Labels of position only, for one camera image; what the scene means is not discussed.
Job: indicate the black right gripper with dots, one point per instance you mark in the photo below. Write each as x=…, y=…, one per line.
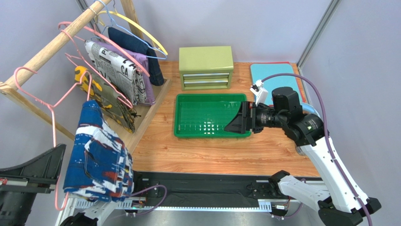
x=248, y=117

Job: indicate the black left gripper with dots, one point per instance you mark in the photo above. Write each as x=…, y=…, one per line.
x=42, y=171

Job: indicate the blue white patterned trousers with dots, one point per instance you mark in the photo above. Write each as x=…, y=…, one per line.
x=100, y=167

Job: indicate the pink wire hanger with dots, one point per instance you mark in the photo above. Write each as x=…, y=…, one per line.
x=53, y=106

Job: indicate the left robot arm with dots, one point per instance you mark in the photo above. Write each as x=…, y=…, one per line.
x=96, y=215

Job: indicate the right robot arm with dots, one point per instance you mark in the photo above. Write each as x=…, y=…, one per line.
x=343, y=203

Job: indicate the camouflage trousers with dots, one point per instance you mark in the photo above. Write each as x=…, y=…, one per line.
x=106, y=97

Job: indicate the newspaper print trousers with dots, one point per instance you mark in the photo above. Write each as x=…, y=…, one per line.
x=119, y=71

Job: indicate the pink hanger with newspaper trousers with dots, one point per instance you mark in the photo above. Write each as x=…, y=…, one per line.
x=123, y=51

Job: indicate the yellow hanger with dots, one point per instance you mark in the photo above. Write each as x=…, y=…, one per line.
x=156, y=44

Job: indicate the green plastic tray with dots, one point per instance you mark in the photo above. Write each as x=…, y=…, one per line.
x=206, y=115

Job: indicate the green mini drawer chest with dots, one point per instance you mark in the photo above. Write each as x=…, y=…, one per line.
x=203, y=68

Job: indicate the light blue headphones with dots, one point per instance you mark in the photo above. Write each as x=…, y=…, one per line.
x=309, y=109

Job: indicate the wooden clothes rack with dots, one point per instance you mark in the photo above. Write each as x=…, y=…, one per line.
x=23, y=74

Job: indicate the dark blue jeans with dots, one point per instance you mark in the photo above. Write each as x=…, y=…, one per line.
x=133, y=44

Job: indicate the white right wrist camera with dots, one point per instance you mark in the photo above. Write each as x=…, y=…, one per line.
x=259, y=92

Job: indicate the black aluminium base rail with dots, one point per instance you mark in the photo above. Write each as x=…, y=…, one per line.
x=208, y=192

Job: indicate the blue wire hanger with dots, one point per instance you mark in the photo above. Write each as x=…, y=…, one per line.
x=106, y=26

